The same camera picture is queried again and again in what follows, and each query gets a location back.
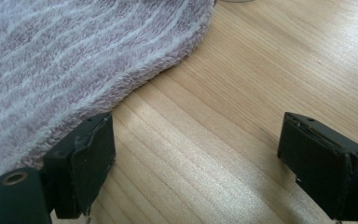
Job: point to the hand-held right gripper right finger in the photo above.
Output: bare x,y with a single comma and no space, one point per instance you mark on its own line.
320,168

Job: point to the pink white striped fluffy towel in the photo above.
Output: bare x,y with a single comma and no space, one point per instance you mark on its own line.
74,59

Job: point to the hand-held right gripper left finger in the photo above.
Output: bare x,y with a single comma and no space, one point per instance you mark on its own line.
87,168

